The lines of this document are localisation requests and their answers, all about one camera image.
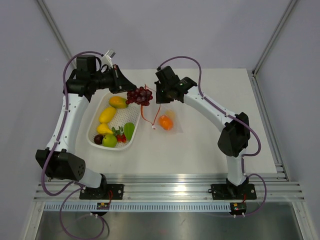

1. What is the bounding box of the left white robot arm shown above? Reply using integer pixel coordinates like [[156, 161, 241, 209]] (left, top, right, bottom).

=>
[[35, 51, 136, 199]]

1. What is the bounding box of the white perforated fruit basket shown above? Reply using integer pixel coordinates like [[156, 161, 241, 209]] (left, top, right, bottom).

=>
[[86, 92, 141, 151]]

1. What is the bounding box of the yellow pear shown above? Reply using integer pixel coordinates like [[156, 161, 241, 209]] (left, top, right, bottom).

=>
[[96, 123, 114, 136]]

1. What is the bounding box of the white slotted cable duct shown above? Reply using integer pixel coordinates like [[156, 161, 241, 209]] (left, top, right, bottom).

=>
[[44, 202, 231, 213]]

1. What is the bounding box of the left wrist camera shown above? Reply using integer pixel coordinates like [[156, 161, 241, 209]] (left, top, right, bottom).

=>
[[100, 49, 116, 68]]

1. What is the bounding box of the right side aluminium rail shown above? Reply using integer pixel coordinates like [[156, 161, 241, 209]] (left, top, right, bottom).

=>
[[247, 70, 291, 182]]

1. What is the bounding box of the dark purple plum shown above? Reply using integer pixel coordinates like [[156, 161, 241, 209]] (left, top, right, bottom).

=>
[[93, 134, 104, 145]]

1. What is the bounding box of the left aluminium frame post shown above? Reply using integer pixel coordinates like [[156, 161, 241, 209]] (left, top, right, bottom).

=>
[[35, 0, 73, 60]]

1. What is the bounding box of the purple grape bunch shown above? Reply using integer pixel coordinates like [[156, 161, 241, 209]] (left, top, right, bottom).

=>
[[125, 86, 153, 107]]

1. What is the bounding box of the yellow peach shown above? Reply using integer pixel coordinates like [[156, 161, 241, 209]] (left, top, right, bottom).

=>
[[165, 109, 176, 119]]

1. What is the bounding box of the aluminium frame post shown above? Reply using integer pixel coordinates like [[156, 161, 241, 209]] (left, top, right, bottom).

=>
[[251, 0, 300, 77], [35, 0, 73, 60]]

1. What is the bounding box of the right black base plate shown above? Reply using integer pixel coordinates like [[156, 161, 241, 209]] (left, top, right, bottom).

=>
[[209, 183, 257, 200]]

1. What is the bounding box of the right aluminium frame post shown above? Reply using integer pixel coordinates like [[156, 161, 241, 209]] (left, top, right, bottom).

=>
[[251, 0, 300, 77]]

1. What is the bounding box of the green apple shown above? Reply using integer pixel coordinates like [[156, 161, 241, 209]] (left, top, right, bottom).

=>
[[102, 134, 118, 148]]

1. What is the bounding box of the left controller board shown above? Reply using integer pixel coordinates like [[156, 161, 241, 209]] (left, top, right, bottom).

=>
[[96, 202, 111, 210]]

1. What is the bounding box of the aluminium rail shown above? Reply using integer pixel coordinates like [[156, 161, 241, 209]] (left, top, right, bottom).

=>
[[33, 173, 306, 203], [247, 70, 291, 182]]

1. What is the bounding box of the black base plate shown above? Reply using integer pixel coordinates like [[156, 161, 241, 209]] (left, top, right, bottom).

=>
[[79, 183, 125, 200], [209, 183, 257, 200]]

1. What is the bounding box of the red strawberry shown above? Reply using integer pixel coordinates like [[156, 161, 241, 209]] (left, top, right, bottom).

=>
[[116, 133, 127, 143]]

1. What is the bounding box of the orange green mango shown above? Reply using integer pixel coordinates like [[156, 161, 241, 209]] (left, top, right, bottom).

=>
[[109, 96, 128, 109]]

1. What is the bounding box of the orange fruit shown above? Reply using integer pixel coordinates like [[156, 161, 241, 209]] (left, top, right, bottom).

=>
[[158, 115, 174, 131]]

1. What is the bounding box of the clear zip top bag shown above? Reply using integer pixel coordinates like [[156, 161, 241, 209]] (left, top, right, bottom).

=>
[[140, 84, 183, 135]]

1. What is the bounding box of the controller board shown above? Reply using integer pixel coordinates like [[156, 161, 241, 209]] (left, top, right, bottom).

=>
[[229, 202, 247, 218], [96, 202, 111, 210]]

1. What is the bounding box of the right controller board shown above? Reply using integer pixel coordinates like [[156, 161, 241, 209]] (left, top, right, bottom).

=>
[[229, 202, 247, 218]]

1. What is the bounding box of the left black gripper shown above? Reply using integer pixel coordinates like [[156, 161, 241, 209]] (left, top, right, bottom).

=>
[[90, 64, 137, 94]]

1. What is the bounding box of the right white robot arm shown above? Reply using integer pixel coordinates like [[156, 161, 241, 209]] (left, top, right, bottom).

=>
[[155, 66, 251, 199]]

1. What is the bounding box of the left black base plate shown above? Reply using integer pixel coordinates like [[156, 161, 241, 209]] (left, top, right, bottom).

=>
[[79, 183, 125, 200]]

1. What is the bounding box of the aluminium front rail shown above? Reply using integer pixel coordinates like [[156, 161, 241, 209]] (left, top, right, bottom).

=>
[[33, 173, 306, 203]]

